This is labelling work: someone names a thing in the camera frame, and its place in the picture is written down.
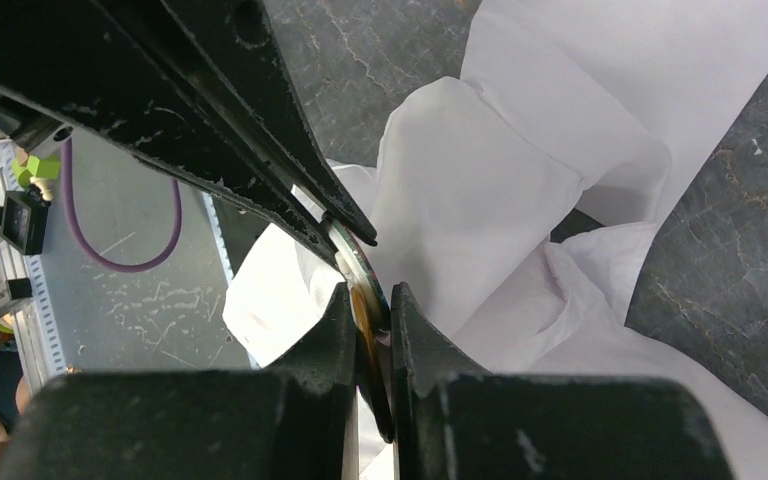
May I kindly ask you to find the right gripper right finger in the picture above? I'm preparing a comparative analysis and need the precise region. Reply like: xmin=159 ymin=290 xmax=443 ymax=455
xmin=391 ymin=283 xmax=733 ymax=479

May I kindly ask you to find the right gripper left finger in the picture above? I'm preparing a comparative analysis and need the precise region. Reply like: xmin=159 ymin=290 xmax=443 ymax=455
xmin=0 ymin=285 xmax=358 ymax=479

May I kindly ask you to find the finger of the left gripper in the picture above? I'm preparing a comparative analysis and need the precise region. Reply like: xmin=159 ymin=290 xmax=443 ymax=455
xmin=99 ymin=1 xmax=377 ymax=247
xmin=0 ymin=1 xmax=336 ymax=264

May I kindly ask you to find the yellow sunflower brooch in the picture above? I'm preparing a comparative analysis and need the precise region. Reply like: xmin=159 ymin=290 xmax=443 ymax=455
xmin=349 ymin=286 xmax=387 ymax=400

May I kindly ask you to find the white button shirt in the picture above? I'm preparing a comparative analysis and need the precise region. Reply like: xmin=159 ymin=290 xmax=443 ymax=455
xmin=221 ymin=0 xmax=768 ymax=480

